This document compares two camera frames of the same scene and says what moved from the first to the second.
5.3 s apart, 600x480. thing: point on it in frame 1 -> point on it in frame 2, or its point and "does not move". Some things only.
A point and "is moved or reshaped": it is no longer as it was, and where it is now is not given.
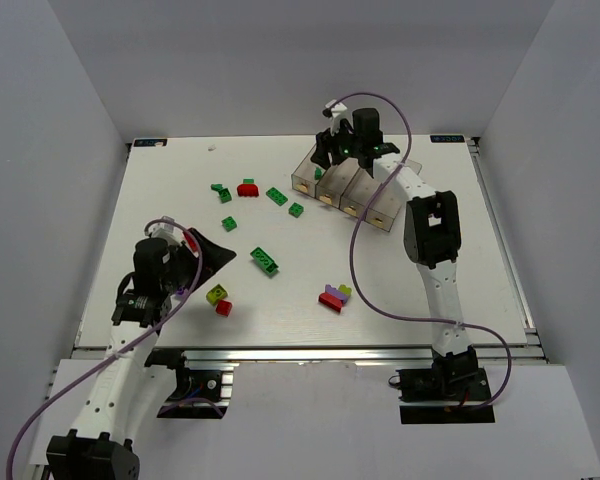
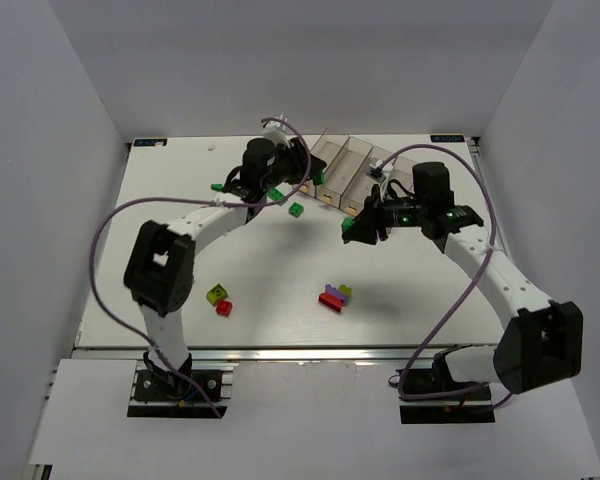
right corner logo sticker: x=446 y=138 does not move
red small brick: x=223 y=307 does not move
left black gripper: x=192 y=257 -> x=300 y=163
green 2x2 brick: x=229 y=223 is moved or reshaped
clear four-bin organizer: x=348 y=187 does not move
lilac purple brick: x=335 y=291 does not move
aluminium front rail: x=317 y=353 does not move
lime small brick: x=345 y=289 does not move
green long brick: x=264 y=259 -> x=347 y=222
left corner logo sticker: x=150 y=142 does not move
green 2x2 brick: x=296 y=210 does not move
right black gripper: x=328 y=148 -> x=374 y=217
